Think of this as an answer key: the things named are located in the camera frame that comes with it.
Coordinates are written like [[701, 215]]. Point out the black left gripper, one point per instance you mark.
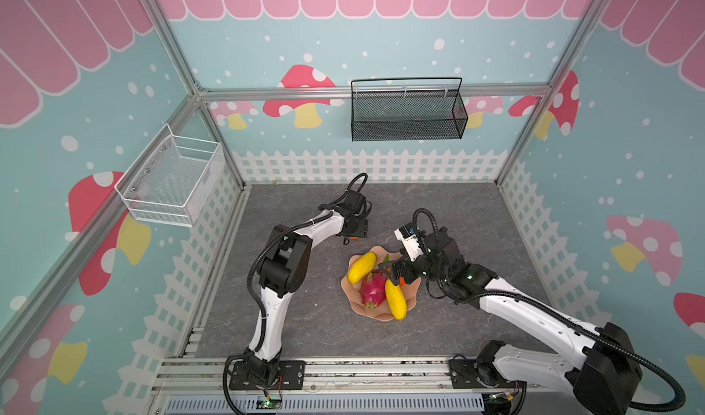
[[363, 228]]

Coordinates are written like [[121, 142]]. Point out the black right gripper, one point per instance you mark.
[[407, 272]]

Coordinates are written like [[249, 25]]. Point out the yellow fake fruit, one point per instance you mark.
[[396, 301], [361, 268]]

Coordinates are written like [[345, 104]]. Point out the pink dragon fruit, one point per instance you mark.
[[373, 290]]

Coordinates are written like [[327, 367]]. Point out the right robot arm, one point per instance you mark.
[[597, 365]]

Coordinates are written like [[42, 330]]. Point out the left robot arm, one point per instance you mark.
[[279, 271]]

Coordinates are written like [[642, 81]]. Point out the pink scalloped fruit bowl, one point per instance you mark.
[[382, 313]]

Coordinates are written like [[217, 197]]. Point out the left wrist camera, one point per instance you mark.
[[354, 202]]

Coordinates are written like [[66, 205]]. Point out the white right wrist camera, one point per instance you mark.
[[412, 242]]

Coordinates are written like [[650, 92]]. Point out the black wire mesh basket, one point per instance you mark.
[[407, 109]]

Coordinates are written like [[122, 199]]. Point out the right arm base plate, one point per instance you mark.
[[463, 374]]

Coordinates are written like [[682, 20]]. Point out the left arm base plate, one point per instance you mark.
[[255, 374]]

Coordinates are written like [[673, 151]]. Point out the white wire mesh basket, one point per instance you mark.
[[172, 179]]

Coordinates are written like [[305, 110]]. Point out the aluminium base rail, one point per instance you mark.
[[355, 385]]

